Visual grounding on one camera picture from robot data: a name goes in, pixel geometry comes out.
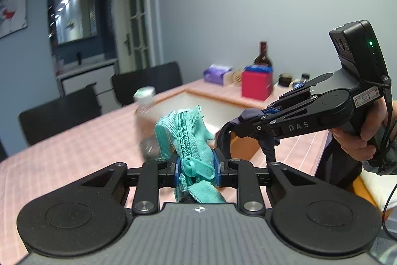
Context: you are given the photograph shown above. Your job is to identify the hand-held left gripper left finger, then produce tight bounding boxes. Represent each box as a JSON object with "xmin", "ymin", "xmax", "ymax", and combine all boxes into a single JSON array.
[{"xmin": 81, "ymin": 158, "xmax": 182, "ymax": 216}]

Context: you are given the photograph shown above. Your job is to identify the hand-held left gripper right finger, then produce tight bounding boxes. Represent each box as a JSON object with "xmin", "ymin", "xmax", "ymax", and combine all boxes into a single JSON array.
[{"xmin": 213, "ymin": 149, "xmax": 317, "ymax": 216}]

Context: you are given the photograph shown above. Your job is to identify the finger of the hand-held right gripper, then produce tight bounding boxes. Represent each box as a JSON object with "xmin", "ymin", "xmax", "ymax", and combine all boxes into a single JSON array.
[
  {"xmin": 266, "ymin": 73, "xmax": 334, "ymax": 113},
  {"xmin": 236, "ymin": 97, "xmax": 330, "ymax": 141}
]

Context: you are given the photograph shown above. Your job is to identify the teal zipper pouch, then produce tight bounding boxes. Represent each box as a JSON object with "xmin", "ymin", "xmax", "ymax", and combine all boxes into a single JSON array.
[{"xmin": 154, "ymin": 105, "xmax": 228, "ymax": 205}]

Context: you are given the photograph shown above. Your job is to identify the orange cardboard box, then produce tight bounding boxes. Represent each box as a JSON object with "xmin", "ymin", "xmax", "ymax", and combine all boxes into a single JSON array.
[{"xmin": 149, "ymin": 88, "xmax": 273, "ymax": 160}]

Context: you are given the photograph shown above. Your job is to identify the person's right hand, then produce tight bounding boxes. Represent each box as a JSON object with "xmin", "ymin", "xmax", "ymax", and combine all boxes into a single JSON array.
[{"xmin": 330, "ymin": 96, "xmax": 397, "ymax": 164}]

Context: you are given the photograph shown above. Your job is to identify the pink gift box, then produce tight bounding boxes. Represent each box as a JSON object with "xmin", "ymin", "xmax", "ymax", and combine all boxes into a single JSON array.
[{"xmin": 241, "ymin": 69, "xmax": 274, "ymax": 102}]

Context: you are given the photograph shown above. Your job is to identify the blue packet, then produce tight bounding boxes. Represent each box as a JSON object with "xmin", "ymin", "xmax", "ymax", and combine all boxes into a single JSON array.
[{"xmin": 244, "ymin": 65, "xmax": 274, "ymax": 73}]

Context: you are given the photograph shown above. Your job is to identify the dark wine bottle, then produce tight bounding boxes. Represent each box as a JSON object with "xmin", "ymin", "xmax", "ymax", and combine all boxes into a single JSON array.
[{"xmin": 254, "ymin": 41, "xmax": 273, "ymax": 67}]

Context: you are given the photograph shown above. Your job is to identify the beige wooden box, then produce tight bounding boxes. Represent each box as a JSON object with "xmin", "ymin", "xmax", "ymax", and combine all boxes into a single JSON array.
[{"xmin": 231, "ymin": 69, "xmax": 244, "ymax": 86}]

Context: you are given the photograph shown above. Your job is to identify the clear plastic water bottle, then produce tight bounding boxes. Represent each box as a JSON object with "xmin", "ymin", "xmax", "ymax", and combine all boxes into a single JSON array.
[{"xmin": 133, "ymin": 86, "xmax": 162, "ymax": 160}]

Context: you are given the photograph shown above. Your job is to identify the purple tissue pack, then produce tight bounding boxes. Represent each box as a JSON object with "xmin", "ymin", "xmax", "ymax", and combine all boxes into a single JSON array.
[{"xmin": 203, "ymin": 64, "xmax": 233, "ymax": 86}]

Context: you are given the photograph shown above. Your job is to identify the black chair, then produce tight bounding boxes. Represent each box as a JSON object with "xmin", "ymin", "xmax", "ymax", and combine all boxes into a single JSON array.
[
  {"xmin": 18, "ymin": 85, "xmax": 101, "ymax": 146},
  {"xmin": 111, "ymin": 62, "xmax": 183, "ymax": 107}
]

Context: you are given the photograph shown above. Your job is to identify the white sink cabinet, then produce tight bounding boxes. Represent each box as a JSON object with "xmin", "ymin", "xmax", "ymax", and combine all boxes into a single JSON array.
[{"xmin": 56, "ymin": 58, "xmax": 120, "ymax": 98}]

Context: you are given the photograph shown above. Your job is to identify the white glass-paned door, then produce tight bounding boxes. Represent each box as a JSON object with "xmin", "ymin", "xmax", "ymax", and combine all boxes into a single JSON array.
[{"xmin": 112, "ymin": 0, "xmax": 162, "ymax": 74}]

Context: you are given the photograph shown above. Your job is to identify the black cable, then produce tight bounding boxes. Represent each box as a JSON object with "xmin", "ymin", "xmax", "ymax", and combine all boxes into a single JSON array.
[{"xmin": 380, "ymin": 76, "xmax": 397, "ymax": 241}]

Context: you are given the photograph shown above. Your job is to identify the wall mirror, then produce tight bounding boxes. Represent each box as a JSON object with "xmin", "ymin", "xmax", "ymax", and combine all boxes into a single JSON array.
[{"xmin": 54, "ymin": 0, "xmax": 97, "ymax": 45}]

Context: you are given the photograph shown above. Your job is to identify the framed wall painting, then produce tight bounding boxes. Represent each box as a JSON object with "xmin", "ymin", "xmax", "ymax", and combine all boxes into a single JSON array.
[{"xmin": 0, "ymin": 0, "xmax": 29, "ymax": 39}]

